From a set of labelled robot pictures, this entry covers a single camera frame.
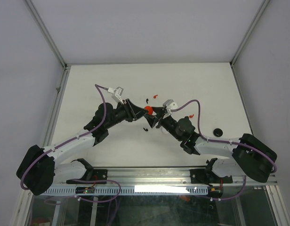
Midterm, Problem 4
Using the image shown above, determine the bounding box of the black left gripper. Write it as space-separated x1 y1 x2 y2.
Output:
105 99 149 129

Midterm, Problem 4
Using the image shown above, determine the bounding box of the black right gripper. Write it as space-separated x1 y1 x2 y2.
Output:
144 107 182 142

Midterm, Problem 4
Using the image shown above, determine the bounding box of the orange earbud charging case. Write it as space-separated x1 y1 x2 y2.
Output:
144 106 153 115

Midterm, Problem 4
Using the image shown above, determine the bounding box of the white earbud charging case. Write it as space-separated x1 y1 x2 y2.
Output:
161 128 168 134

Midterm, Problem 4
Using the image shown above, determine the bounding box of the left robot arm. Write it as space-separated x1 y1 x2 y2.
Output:
16 99 148 195

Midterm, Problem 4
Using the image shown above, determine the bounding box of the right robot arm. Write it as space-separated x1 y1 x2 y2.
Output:
145 106 277 183

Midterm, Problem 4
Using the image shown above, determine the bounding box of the black earbud charging case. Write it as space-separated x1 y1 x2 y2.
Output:
213 128 223 137

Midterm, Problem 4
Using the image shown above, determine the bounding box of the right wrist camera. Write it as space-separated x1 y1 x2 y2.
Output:
163 99 178 117

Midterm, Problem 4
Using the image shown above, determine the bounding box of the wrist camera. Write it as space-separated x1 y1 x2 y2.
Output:
163 99 178 117
107 87 124 104

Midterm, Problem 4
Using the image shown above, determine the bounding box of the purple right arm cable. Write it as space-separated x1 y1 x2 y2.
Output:
170 100 277 174

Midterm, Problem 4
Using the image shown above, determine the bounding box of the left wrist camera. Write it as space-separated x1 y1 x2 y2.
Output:
107 87 124 104

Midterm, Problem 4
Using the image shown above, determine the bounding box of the aluminium mounting rail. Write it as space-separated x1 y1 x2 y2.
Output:
92 167 277 186

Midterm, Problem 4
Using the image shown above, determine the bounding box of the white slotted cable duct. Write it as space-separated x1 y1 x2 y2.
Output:
43 185 208 196

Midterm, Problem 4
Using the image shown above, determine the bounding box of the aluminium enclosure frame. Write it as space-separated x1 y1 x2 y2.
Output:
8 0 290 226

